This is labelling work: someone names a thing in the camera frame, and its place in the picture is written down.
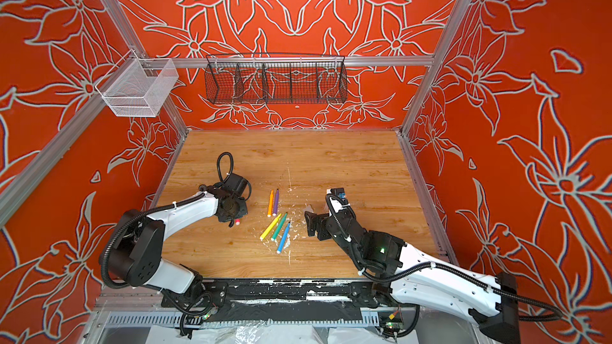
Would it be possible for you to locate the blue highlighter pen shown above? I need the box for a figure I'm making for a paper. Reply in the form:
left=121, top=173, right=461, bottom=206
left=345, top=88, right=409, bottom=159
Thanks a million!
left=277, top=222, right=291, bottom=254

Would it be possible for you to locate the white mesh basket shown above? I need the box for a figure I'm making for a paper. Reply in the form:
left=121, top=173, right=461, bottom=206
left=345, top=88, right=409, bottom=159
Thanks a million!
left=94, top=50, right=179, bottom=117

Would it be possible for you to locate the purple highlighter pen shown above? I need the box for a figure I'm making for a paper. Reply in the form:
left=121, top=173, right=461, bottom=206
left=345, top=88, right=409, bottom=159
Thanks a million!
left=273, top=189, right=280, bottom=217

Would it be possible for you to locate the black wire basket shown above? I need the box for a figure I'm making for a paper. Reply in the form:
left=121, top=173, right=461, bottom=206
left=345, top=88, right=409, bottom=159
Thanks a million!
left=204, top=54, right=348, bottom=105

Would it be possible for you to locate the green highlighter pen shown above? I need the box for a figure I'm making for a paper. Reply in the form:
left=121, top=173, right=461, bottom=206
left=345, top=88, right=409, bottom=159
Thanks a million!
left=271, top=213, right=288, bottom=240

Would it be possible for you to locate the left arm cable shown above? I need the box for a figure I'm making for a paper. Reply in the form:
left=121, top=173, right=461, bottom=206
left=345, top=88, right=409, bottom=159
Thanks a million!
left=216, top=151, right=235, bottom=187

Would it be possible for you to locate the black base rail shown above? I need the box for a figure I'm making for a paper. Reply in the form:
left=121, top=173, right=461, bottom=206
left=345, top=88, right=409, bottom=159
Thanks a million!
left=159, top=278, right=417, bottom=323

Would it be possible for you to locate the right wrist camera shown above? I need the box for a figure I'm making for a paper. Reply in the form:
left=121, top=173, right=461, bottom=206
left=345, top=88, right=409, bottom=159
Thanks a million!
left=326, top=187, right=349, bottom=212

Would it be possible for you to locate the yellow highlighter pen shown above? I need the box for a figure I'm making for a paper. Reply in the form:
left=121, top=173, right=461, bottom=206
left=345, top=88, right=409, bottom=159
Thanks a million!
left=259, top=215, right=281, bottom=241

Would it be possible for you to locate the orange highlighter pen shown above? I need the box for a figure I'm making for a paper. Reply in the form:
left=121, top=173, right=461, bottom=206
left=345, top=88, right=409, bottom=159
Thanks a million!
left=267, top=190, right=275, bottom=218

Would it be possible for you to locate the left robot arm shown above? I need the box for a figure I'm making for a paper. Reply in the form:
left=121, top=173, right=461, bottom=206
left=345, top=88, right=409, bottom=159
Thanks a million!
left=99, top=174, right=252, bottom=295

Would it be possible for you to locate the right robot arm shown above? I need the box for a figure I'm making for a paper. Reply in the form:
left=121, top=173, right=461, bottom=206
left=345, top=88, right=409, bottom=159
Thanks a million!
left=304, top=194, right=562, bottom=343

